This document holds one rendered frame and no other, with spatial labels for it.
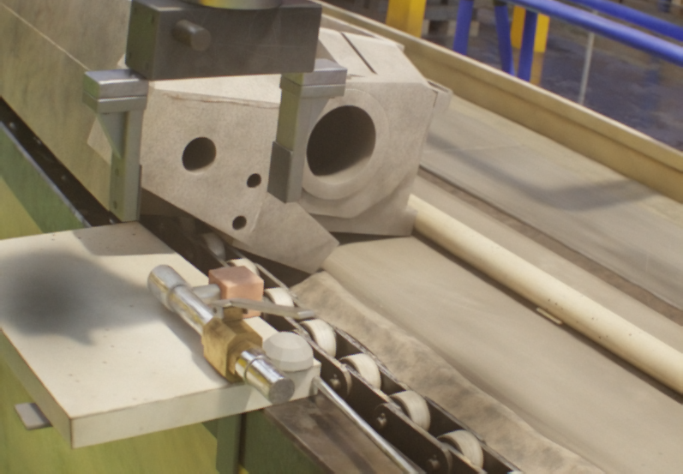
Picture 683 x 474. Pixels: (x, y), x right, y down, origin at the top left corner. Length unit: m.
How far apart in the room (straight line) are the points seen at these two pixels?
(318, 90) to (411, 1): 5.19
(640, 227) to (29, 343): 0.85
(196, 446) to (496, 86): 1.03
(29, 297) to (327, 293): 0.32
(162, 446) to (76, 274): 0.19
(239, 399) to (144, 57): 0.25
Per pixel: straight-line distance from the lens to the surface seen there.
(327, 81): 0.78
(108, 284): 0.90
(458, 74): 1.87
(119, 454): 1.12
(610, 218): 1.39
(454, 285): 1.10
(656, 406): 0.94
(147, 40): 0.70
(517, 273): 1.09
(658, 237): 1.37
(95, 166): 1.05
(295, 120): 0.78
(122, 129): 0.72
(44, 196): 1.23
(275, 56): 0.74
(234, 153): 0.95
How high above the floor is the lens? 1.18
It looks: 19 degrees down
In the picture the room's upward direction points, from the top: 8 degrees clockwise
